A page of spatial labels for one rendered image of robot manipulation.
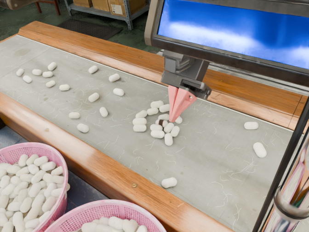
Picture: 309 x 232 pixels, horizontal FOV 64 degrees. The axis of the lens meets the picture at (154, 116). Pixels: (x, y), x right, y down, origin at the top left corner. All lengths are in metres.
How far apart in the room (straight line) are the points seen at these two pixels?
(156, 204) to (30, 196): 0.29
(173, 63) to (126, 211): 0.30
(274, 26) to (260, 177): 0.36
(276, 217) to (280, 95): 0.53
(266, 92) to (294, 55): 0.45
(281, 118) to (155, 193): 0.36
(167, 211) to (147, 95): 0.38
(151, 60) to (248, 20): 0.59
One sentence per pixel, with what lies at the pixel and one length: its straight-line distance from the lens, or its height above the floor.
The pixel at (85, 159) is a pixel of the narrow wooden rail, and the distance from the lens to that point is 0.59.
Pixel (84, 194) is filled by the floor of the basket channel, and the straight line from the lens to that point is 0.65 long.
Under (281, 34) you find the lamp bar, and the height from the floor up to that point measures 1.08.
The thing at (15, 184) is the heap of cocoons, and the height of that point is 0.74.
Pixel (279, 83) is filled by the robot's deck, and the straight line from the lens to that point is 0.94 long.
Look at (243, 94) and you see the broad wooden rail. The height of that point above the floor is 0.76.
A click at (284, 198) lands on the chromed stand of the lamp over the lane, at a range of 0.20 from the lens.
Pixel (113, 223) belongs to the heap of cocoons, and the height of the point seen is 0.74.
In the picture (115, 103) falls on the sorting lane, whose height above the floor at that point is 0.74.
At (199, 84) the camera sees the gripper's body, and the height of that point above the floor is 0.90.
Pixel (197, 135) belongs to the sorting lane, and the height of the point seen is 0.74.
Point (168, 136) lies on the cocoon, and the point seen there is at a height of 0.76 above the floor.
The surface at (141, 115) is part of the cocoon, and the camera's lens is 0.66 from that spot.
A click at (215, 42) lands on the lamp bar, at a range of 0.31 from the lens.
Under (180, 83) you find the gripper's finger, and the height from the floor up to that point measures 0.89.
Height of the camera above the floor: 1.21
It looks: 44 degrees down
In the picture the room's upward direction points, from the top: 9 degrees counter-clockwise
